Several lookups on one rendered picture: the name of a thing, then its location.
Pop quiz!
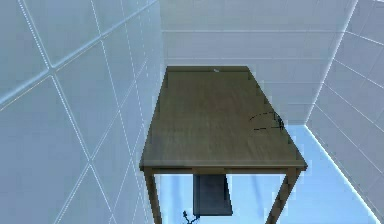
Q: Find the brown wooden table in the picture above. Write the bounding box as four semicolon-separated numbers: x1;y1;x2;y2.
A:
138;65;309;224

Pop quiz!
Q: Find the black thin branched object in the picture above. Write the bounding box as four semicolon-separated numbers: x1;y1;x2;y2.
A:
182;209;201;224

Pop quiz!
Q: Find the dark grey rectangular block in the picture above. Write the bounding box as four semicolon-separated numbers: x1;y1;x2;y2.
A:
192;173;234;217

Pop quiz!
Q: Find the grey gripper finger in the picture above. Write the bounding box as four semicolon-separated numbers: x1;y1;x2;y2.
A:
252;125;281;132
249;111;277;122

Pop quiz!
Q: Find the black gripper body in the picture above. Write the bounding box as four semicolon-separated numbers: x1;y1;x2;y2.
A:
274;112;286;132

